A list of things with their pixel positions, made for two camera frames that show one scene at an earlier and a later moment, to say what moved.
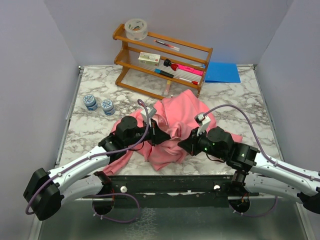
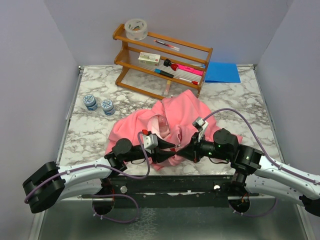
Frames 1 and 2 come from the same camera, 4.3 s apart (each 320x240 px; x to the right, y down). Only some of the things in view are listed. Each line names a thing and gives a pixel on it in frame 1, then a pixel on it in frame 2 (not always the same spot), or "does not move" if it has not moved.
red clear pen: x=171 y=46 does not move
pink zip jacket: x=179 y=113 does not move
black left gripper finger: x=160 y=136 → x=162 y=155
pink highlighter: x=189 y=69 does not move
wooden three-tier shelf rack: x=160 y=67 does not move
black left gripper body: x=150 y=136 → x=153 y=154
